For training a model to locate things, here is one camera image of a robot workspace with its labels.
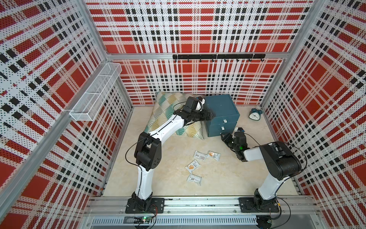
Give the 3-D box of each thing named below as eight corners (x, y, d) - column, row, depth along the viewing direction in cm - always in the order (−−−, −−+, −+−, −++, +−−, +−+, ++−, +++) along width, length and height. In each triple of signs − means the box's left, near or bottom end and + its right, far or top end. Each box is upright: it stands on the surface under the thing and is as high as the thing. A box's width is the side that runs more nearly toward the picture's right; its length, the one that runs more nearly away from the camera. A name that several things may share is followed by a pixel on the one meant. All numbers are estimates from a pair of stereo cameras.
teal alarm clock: (248, 118, 115) (251, 111, 108) (249, 114, 118) (252, 107, 111) (257, 122, 112) (261, 115, 106) (258, 117, 115) (262, 110, 109)
